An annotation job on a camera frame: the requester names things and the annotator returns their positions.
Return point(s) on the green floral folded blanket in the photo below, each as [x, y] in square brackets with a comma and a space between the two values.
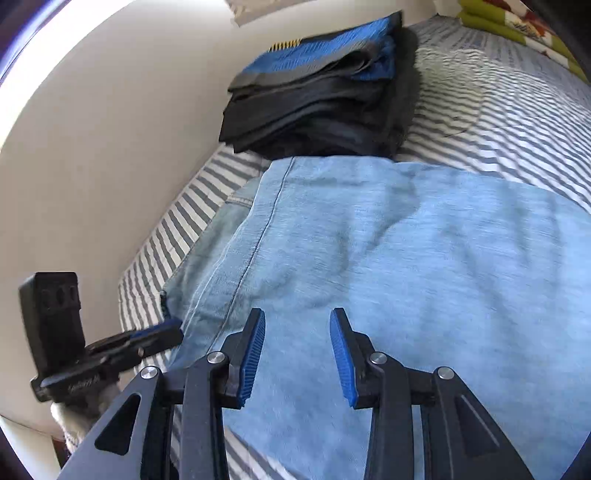
[475, 14]

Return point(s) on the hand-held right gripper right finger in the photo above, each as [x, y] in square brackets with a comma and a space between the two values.
[341, 364]

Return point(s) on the light blue denim pants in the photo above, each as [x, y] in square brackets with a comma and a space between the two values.
[369, 230]

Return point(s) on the stack of black folded pants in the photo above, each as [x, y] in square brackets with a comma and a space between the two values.
[300, 120]

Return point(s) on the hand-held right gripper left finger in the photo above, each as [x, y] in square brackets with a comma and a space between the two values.
[251, 364]

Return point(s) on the grey white striped quilt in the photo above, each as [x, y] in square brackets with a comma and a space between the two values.
[485, 92]

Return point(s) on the blue and grey folded garment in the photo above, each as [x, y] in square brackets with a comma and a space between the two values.
[323, 50]

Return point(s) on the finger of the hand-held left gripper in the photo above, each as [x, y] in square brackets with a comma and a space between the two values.
[161, 339]

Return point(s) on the yellow black patterned garment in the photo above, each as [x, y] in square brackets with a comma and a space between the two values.
[284, 45]

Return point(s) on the person's left hand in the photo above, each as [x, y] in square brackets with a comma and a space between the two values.
[74, 424]

